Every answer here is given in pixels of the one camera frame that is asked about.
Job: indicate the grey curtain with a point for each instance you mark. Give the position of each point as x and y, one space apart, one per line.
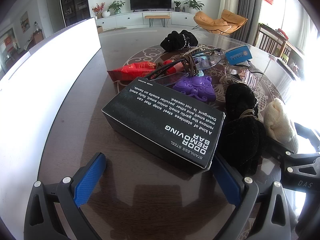
250 10

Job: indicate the white storage box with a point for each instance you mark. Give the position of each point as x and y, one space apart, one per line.
50 80

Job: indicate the red snack packet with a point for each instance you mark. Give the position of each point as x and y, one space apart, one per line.
130 70

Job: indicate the cream knit scrunchie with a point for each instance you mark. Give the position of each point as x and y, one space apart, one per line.
280 122

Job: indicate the large leafy potted plant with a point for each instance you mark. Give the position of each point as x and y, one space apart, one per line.
193 3

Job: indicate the white TV cabinet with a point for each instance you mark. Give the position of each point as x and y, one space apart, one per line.
125 20

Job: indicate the green potted plant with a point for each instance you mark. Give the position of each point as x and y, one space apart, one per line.
116 6

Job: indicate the dark display cabinet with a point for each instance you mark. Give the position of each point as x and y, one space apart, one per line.
73 2

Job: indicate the wooden bench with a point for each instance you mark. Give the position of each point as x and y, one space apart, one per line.
157 17

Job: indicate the wooden dining table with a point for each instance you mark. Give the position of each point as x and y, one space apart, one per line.
33 38

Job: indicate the red window decoration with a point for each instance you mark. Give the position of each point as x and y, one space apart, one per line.
9 43

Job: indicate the black beaded scrunchie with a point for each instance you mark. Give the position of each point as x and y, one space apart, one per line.
175 42

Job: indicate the purple silicone toy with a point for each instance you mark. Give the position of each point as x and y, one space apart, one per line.
195 87

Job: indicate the framed wall picture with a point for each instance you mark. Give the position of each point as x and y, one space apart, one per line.
24 21

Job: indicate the blue medicine box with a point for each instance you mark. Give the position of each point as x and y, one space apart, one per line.
237 54

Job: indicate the rimless glasses black temples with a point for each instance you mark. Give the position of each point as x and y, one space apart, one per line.
210 59

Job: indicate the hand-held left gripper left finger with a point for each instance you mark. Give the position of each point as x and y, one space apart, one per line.
90 180

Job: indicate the black cardboard box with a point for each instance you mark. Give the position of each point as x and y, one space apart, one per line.
162 125

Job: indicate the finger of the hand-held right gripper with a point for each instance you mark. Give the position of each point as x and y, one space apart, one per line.
310 135
280 148

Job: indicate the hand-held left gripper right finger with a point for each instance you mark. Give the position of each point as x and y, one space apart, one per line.
228 185

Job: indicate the small potted plant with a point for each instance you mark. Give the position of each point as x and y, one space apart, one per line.
177 5

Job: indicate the red flower arrangement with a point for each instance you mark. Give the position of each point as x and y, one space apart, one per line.
97 8

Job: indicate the orange lounge chair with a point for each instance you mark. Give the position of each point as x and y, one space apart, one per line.
220 21

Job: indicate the white round vase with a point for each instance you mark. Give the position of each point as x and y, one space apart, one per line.
106 14

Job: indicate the black television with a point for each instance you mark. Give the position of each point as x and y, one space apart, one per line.
150 0

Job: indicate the wooden chair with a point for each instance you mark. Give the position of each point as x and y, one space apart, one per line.
271 40

